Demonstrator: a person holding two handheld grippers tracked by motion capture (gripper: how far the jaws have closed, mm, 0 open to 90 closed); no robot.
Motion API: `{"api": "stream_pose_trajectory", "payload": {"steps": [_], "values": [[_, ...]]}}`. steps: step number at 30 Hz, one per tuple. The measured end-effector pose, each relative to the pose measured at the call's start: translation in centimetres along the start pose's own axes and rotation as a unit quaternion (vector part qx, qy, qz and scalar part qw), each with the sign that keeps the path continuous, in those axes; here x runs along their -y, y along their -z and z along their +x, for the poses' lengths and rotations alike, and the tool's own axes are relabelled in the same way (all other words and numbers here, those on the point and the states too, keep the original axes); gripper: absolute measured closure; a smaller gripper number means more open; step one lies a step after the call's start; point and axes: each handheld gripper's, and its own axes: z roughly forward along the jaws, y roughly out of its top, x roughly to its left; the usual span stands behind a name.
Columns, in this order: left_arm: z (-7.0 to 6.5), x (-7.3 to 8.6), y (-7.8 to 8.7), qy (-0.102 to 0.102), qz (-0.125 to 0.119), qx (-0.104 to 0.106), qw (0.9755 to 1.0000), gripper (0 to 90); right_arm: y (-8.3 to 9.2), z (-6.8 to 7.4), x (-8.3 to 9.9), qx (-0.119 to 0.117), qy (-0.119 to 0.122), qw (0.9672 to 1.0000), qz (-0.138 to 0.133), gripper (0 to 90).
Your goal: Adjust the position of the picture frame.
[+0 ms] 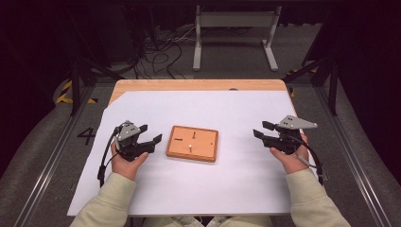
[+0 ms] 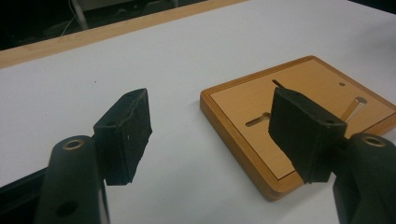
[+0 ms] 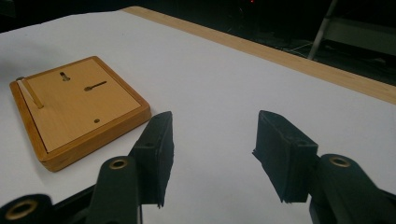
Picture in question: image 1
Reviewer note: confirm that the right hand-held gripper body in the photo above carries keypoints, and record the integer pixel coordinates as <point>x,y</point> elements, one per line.
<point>294,123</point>

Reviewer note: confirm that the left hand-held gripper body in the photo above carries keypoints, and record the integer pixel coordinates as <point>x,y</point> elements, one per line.
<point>127,131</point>

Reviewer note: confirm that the wooden board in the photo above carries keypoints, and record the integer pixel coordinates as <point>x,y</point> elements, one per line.
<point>201,148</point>

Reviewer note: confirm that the person's left hand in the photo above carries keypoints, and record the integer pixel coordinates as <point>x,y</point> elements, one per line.
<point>126,165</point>

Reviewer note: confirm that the person's right hand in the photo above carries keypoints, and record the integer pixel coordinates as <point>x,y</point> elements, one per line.
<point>291,162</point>

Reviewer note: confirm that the black screw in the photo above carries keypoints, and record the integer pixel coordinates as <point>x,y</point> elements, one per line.
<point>178,139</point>

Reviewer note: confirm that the yellow black hazard tape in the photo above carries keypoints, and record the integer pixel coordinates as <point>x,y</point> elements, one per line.
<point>293,91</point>
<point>64,91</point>

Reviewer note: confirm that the white-headed peg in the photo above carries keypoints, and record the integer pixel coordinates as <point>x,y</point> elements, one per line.
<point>190,147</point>

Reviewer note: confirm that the dark upright screw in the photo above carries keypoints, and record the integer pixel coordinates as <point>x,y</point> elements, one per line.
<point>194,135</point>

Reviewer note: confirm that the black metal stand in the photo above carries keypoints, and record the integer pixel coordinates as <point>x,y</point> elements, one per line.
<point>75,78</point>
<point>332,78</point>

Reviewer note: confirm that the wooden table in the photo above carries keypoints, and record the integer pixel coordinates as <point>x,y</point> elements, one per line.
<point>189,85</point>

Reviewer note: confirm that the white paper sheet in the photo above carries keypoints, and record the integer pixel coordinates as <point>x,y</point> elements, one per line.
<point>220,189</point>

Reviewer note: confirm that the person's light trousers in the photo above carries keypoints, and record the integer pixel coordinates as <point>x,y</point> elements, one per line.
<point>176,222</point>

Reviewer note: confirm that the white metal stand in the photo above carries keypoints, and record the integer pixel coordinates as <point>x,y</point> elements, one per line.
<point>236,19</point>

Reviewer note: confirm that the aluminium floor rail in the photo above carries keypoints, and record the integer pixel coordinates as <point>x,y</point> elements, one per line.
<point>53,157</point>
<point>353,164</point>

